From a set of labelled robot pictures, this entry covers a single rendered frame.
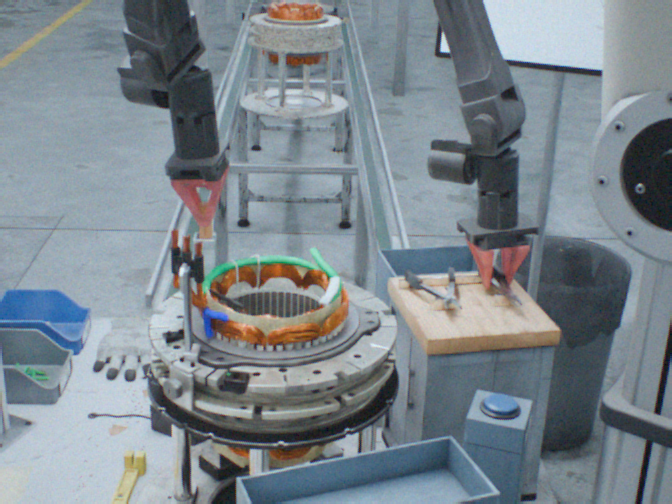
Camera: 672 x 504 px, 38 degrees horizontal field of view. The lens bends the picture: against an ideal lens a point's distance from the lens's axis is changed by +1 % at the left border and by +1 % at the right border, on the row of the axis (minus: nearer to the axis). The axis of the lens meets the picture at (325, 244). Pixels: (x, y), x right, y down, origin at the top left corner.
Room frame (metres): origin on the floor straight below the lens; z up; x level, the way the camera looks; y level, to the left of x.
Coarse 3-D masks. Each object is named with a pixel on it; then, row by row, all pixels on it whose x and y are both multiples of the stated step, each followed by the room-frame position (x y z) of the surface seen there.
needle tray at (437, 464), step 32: (416, 448) 0.89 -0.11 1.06; (448, 448) 0.91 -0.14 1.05; (256, 480) 0.83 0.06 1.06; (288, 480) 0.84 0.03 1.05; (320, 480) 0.85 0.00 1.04; (352, 480) 0.86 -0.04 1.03; (384, 480) 0.88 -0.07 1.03; (416, 480) 0.88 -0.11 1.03; (448, 480) 0.88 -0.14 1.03; (480, 480) 0.84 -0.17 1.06
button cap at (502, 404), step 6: (492, 396) 1.03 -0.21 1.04; (498, 396) 1.03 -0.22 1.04; (504, 396) 1.03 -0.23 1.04; (486, 402) 1.02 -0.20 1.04; (492, 402) 1.01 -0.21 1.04; (498, 402) 1.01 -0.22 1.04; (504, 402) 1.01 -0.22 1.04; (510, 402) 1.02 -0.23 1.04; (516, 402) 1.02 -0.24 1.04; (486, 408) 1.01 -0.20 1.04; (492, 408) 1.00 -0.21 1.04; (498, 408) 1.00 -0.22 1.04; (504, 408) 1.00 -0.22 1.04; (510, 408) 1.00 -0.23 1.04; (516, 408) 1.01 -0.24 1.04; (504, 414) 1.00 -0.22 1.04
